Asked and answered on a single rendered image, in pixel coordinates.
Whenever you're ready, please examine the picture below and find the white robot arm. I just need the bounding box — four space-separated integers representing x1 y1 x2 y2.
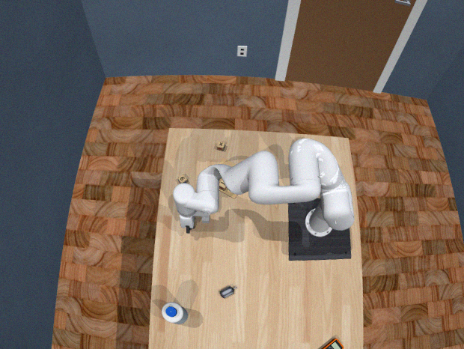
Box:
173 139 354 237

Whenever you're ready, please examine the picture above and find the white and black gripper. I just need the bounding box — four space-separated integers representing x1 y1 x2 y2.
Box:
180 215 195 234

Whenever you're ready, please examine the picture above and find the tan square mat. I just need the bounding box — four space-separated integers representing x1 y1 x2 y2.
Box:
219 157 237 199

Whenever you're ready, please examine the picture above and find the white bottle with blue cap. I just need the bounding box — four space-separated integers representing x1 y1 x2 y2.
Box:
162 302 188 324

